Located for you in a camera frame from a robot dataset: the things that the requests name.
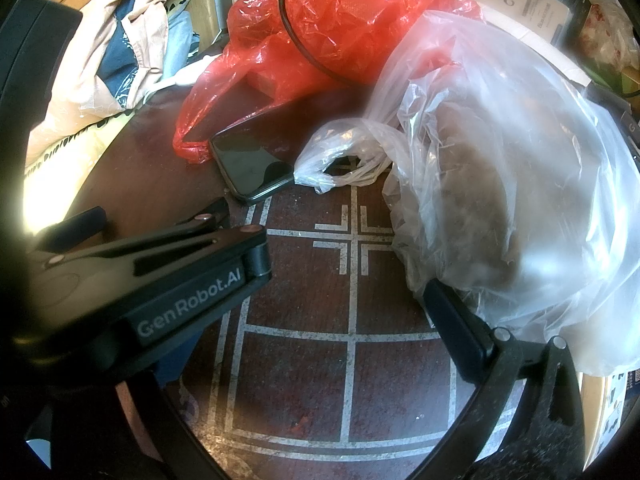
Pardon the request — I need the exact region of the black smartphone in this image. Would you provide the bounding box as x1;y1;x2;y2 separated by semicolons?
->
208;119;297;206

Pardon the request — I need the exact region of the peach cloth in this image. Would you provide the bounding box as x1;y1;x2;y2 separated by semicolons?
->
24;0;201;181

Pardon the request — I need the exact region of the dark blue printed cloth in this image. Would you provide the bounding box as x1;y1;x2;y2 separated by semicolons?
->
97;0;168;111

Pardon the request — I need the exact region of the clear plastic bag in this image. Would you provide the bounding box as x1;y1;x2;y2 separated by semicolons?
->
294;9;640;377

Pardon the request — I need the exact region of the small white plastic bag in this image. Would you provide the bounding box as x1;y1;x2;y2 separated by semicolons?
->
577;0;640;78

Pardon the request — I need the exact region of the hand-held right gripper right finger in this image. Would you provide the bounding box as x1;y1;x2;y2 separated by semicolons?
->
405;278;587;480

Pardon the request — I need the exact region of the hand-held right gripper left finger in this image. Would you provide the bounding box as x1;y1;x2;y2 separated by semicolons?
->
115;370;221;480

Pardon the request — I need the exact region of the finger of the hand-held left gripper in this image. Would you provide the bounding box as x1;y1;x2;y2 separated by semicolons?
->
31;224;274;287
37;199;231;255

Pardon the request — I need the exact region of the red plastic bag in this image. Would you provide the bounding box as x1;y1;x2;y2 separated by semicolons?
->
172;0;483;164

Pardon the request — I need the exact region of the printed cardboard box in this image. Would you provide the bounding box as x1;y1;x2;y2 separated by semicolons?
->
579;367;636;473

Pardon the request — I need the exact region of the light blue cloth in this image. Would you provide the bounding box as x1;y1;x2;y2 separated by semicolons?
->
161;7;197;83

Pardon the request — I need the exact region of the white labelled cardboard box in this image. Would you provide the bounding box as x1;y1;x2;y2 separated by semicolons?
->
457;0;593;88

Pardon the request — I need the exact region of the black cable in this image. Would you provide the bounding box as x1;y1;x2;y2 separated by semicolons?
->
278;0;371;86

